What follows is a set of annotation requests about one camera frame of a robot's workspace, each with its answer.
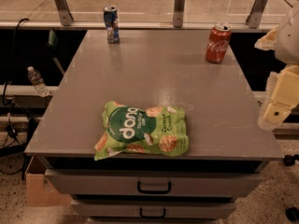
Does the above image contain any left metal bracket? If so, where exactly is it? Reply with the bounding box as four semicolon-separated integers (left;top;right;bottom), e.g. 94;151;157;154
54;0;74;26

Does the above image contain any lower grey drawer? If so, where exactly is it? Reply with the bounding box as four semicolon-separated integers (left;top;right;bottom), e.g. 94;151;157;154
71;200;235;219

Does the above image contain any cardboard box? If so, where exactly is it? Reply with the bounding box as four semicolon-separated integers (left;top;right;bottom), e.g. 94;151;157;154
25;157;71;207

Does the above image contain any upper grey drawer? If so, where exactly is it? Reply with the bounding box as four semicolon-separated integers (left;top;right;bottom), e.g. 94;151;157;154
46;169;263;198

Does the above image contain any red coca-cola can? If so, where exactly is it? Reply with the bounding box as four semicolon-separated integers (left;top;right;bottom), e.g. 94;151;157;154
206;22;232;63

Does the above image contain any blue silver redbull can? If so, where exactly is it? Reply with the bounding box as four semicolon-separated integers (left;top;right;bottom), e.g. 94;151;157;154
104;7;120;44

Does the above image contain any grey drawer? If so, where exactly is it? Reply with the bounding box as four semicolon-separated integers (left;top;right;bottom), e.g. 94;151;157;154
71;200;235;219
46;169;263;198

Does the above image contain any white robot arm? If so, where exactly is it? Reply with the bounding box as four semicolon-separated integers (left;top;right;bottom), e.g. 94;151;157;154
254;5;299;130

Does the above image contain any clear plastic water bottle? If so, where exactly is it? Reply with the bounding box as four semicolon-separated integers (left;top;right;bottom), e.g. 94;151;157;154
27;66;50;97

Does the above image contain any green handled tool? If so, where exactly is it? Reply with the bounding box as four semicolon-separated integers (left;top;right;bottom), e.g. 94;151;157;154
47;29;64;75

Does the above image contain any middle metal bracket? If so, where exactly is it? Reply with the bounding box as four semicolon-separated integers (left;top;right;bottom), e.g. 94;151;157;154
173;0;185;28

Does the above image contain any metal bracket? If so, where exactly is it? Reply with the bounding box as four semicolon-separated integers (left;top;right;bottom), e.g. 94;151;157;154
246;0;268;29
173;0;185;28
54;0;74;26

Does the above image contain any black cable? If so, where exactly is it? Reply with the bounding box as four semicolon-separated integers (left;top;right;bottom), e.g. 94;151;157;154
1;17;31;107

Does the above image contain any right metal bracket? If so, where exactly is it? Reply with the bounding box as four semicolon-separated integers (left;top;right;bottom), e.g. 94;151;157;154
246;0;268;29

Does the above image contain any green snack chips bag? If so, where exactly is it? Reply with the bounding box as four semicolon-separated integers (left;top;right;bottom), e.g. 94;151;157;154
94;102;189;161

